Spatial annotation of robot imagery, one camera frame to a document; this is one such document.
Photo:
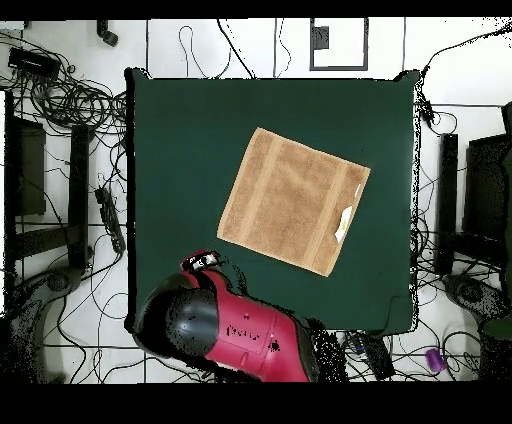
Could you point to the tan terry towel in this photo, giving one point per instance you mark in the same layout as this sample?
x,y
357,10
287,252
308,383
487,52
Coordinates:
x,y
288,200

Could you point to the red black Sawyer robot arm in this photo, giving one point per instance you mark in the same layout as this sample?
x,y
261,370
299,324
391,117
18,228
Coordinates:
x,y
240,332

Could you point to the long black power strip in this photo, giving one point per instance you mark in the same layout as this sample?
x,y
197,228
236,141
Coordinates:
x,y
110,220

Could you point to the dark green table cloth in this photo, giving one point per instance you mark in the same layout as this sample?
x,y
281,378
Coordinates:
x,y
180,160

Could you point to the black stand bar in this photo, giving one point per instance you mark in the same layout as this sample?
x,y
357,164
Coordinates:
x,y
447,200
78,192

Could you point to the grey chair base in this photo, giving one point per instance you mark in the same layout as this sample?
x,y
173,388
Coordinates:
x,y
60,280
472,292

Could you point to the black cabinet panel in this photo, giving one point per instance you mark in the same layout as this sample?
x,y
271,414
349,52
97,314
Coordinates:
x,y
32,168
488,184

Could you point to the wide black power strip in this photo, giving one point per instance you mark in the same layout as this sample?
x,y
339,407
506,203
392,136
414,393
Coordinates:
x,y
378,356

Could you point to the black angled object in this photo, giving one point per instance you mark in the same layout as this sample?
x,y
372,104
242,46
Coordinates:
x,y
106,35

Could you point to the dark grey square plate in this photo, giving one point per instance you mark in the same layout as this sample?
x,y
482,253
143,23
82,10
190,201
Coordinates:
x,y
320,38

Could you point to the purple object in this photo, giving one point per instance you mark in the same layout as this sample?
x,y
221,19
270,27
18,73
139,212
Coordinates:
x,y
435,360

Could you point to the black rectangular box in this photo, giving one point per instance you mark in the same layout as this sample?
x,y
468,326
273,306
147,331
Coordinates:
x,y
34,62

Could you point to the black plug adapter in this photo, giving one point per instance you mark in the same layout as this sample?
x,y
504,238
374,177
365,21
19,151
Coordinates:
x,y
427,112

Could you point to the grey rectangular frame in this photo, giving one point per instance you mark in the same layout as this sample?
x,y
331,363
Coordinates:
x,y
311,60

